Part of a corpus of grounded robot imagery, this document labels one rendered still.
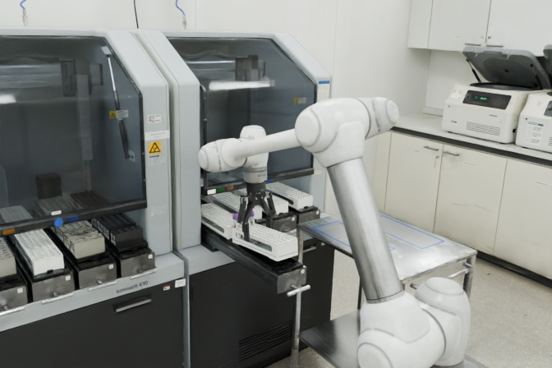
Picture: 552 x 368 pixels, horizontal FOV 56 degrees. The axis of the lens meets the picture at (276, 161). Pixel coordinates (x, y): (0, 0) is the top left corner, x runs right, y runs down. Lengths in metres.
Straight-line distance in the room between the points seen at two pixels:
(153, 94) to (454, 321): 1.28
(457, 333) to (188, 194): 1.16
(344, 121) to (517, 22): 2.92
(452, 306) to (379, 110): 0.57
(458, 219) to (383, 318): 2.87
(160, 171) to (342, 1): 2.43
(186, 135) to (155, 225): 0.38
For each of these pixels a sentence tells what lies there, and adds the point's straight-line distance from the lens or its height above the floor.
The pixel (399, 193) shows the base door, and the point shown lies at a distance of 4.49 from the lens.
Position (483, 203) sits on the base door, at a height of 0.45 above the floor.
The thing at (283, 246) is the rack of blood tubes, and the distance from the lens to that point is 1.87.
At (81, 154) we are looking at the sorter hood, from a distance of 1.92.
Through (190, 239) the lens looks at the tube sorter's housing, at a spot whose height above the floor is 0.78.
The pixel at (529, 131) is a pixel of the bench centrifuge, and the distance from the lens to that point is 3.81.
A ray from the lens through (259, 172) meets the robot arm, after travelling 1.92.
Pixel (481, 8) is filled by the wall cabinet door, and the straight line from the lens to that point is 4.31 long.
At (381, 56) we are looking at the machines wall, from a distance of 4.45.
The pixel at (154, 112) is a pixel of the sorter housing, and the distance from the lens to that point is 2.01.
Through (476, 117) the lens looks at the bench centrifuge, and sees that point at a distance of 3.98.
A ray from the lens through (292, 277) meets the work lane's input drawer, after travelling 1.91.
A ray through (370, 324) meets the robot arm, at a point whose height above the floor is 0.93.
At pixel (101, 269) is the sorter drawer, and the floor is 0.79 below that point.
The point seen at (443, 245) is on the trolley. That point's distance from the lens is 2.22.
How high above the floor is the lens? 1.67
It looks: 15 degrees down
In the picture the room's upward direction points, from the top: 2 degrees clockwise
